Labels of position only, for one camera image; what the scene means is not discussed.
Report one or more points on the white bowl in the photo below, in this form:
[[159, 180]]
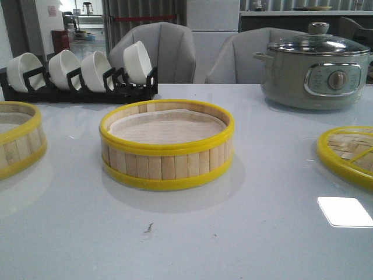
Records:
[[93, 67], [137, 63], [18, 66], [61, 64]]

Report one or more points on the bamboo steamer basket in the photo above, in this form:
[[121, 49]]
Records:
[[169, 144], [23, 141]]

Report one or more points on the grey-green electric cooker pot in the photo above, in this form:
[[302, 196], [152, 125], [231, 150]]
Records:
[[316, 82]]

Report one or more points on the red barrier belt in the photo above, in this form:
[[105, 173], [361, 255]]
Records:
[[144, 18]]

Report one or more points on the yellow plate on counter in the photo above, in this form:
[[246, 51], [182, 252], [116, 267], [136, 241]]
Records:
[[317, 8]]

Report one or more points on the white cabinet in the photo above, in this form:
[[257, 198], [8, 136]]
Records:
[[211, 23]]

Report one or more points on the dark grey counter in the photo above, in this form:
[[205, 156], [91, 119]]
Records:
[[299, 20]]

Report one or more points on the black dish rack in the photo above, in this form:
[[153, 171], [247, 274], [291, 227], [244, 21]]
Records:
[[117, 88]]

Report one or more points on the grey armchair left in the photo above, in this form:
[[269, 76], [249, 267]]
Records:
[[170, 48]]

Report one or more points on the bamboo steamer lid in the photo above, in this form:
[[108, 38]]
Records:
[[347, 151]]

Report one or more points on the grey armchair right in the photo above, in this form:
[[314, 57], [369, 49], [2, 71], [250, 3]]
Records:
[[235, 62]]

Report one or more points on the grey armchair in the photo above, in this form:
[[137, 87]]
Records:
[[170, 48], [235, 62]]

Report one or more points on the red trash bin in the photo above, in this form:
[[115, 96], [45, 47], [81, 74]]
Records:
[[60, 40]]

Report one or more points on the glass cooker lid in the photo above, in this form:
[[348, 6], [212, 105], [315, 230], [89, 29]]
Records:
[[318, 42]]

